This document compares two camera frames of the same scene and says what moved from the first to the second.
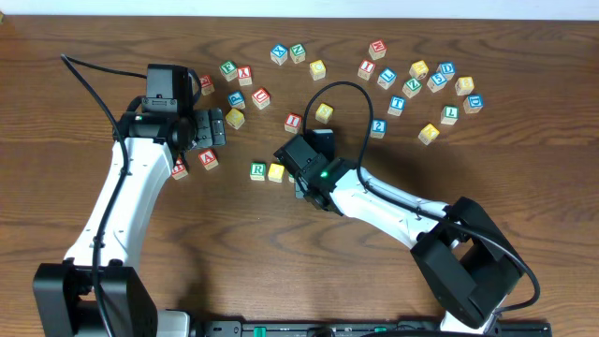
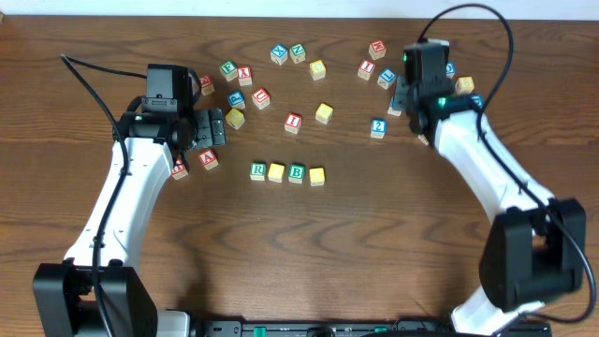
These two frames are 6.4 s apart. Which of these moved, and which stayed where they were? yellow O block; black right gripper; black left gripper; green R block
Moved: black right gripper
Stayed: black left gripper; yellow O block; green R block
